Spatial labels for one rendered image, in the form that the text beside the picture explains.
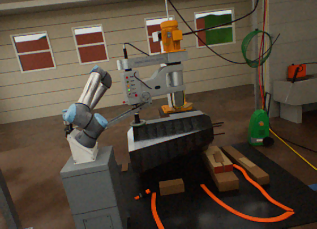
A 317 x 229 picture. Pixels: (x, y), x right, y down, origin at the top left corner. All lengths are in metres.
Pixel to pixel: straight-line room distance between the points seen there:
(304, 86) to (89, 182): 4.13
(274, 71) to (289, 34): 0.78
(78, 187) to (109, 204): 0.31
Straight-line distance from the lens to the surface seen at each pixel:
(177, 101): 3.56
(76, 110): 1.80
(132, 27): 8.92
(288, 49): 5.30
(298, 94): 4.73
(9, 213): 2.79
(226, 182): 2.64
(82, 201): 2.03
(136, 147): 2.61
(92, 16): 9.12
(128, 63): 2.58
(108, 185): 1.92
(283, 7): 5.26
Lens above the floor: 1.62
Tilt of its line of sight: 14 degrees down
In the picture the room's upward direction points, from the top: 8 degrees counter-clockwise
